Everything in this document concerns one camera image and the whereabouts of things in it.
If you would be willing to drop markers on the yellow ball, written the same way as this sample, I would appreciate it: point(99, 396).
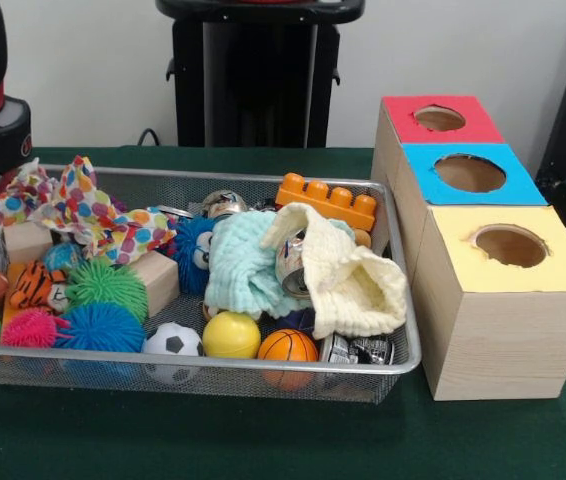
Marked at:
point(231, 335)

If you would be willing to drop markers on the green spiky ball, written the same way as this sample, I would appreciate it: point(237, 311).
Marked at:
point(108, 287)

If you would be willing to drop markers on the silver can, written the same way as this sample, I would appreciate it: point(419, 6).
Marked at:
point(291, 265)

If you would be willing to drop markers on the blue spiky ball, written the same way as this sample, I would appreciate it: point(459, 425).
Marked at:
point(101, 327)

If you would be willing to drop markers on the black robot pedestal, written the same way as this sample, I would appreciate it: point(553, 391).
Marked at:
point(253, 80)

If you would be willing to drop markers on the orange rubber toy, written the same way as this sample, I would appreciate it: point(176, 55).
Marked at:
point(333, 203)

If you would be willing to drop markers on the polka dot cloth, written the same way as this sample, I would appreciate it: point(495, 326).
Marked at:
point(88, 215)

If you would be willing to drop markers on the small soccer ball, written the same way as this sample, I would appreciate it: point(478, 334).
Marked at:
point(173, 343)

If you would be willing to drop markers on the wooden box with three holes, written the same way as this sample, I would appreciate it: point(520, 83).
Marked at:
point(503, 320)

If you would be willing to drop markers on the clear mesh bin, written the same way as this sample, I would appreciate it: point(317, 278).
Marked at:
point(343, 385)

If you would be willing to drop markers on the pink spiky ball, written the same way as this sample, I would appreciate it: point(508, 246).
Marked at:
point(31, 327)

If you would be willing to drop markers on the mint green cloth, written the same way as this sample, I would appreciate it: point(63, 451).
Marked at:
point(248, 265)

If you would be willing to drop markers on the small orange basketball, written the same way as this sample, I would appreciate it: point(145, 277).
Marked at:
point(287, 347)

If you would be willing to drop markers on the cream yellow cloth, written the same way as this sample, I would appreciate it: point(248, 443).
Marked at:
point(358, 290)

